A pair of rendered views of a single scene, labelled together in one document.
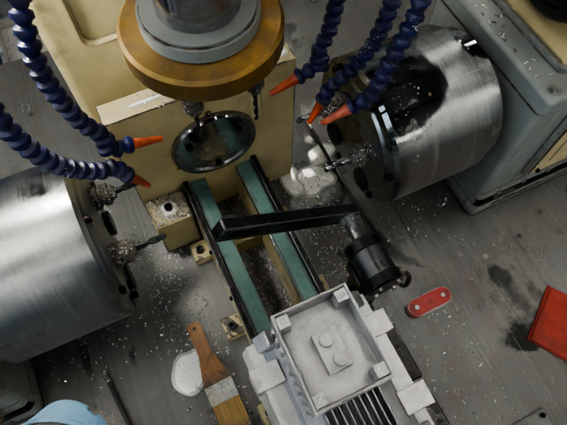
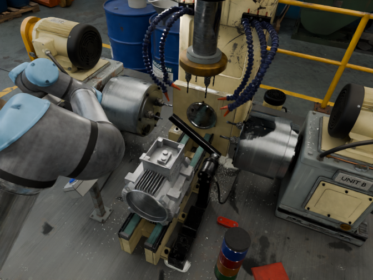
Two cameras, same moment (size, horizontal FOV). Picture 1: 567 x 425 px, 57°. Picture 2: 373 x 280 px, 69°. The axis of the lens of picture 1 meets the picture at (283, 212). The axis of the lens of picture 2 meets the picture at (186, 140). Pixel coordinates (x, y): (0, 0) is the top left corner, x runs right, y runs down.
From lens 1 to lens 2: 0.62 m
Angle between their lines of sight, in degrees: 33
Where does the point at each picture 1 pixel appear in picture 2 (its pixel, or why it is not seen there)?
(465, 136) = (269, 152)
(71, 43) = not seen: hidden behind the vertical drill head
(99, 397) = not seen: hidden behind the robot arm
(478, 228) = (273, 222)
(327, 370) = (157, 158)
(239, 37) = (203, 59)
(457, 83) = (277, 132)
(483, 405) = (209, 268)
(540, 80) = (308, 149)
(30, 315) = (116, 105)
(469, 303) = not seen: hidden behind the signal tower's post
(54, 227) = (139, 89)
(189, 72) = (187, 61)
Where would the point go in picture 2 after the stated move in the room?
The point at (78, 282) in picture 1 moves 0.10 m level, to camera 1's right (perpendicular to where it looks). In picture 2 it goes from (131, 105) to (146, 117)
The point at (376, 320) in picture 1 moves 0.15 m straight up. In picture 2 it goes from (186, 170) to (189, 138)
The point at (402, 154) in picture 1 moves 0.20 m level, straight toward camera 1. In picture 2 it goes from (242, 140) to (191, 151)
